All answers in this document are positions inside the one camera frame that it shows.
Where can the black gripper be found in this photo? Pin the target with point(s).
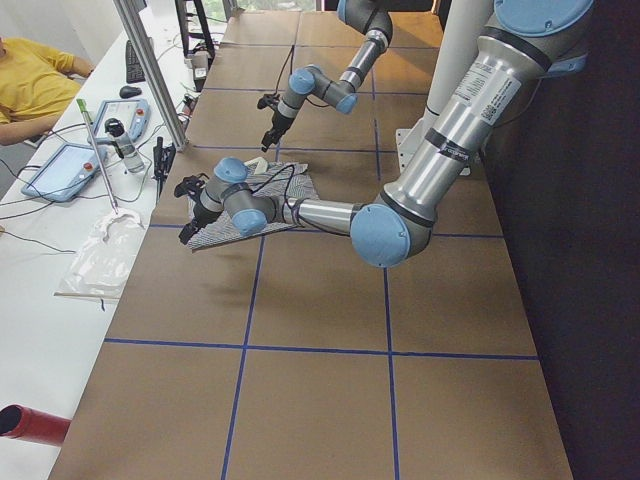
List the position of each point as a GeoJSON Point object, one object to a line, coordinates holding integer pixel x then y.
{"type": "Point", "coordinates": [278, 122]}
{"type": "Point", "coordinates": [201, 215]}

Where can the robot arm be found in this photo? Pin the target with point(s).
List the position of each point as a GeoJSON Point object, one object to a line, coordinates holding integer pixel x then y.
{"type": "Point", "coordinates": [490, 49]}
{"type": "Point", "coordinates": [369, 18]}

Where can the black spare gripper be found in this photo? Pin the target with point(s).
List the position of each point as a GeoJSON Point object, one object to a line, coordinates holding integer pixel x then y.
{"type": "Point", "coordinates": [163, 157]}

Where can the clear plastic bag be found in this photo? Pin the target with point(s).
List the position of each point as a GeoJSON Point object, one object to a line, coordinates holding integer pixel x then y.
{"type": "Point", "coordinates": [102, 265]}

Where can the clear water bottle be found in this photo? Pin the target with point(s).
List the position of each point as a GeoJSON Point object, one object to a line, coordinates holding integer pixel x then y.
{"type": "Point", "coordinates": [123, 145]}

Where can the far teach pendant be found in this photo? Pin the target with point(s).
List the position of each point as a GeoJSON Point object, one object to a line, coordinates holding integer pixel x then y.
{"type": "Point", "coordinates": [133, 113]}

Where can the teach pendant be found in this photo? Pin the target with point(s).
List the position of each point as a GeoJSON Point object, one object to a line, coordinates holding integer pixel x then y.
{"type": "Point", "coordinates": [64, 174]}
{"type": "Point", "coordinates": [133, 113]}

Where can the black tripod stand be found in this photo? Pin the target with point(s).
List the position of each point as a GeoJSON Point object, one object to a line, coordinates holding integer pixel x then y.
{"type": "Point", "coordinates": [194, 29]}

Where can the near teach pendant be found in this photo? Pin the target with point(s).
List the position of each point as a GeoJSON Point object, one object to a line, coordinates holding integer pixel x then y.
{"type": "Point", "coordinates": [64, 174]}

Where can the black computer mouse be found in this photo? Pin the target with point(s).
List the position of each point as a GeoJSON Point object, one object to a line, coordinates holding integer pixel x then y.
{"type": "Point", "coordinates": [129, 91]}

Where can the black keyboard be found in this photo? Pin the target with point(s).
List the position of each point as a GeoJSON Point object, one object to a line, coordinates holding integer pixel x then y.
{"type": "Point", "coordinates": [134, 72]}

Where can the metal rod tool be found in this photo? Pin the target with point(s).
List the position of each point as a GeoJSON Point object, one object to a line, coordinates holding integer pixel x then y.
{"type": "Point", "coordinates": [93, 143]}

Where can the person in yellow shirt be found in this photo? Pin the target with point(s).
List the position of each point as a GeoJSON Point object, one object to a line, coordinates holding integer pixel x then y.
{"type": "Point", "coordinates": [37, 85]}

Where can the red cylinder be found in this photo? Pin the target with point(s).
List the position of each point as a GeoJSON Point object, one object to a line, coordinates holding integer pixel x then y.
{"type": "Point", "coordinates": [26, 424]}

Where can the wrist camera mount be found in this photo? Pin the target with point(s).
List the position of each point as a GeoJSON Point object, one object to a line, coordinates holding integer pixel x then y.
{"type": "Point", "coordinates": [269, 100]}
{"type": "Point", "coordinates": [191, 186]}

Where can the aluminium frame post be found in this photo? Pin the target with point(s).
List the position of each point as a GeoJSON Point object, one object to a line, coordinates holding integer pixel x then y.
{"type": "Point", "coordinates": [137, 34]}

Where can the white pedestal column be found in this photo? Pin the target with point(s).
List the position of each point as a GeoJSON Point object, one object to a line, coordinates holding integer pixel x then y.
{"type": "Point", "coordinates": [462, 22]}

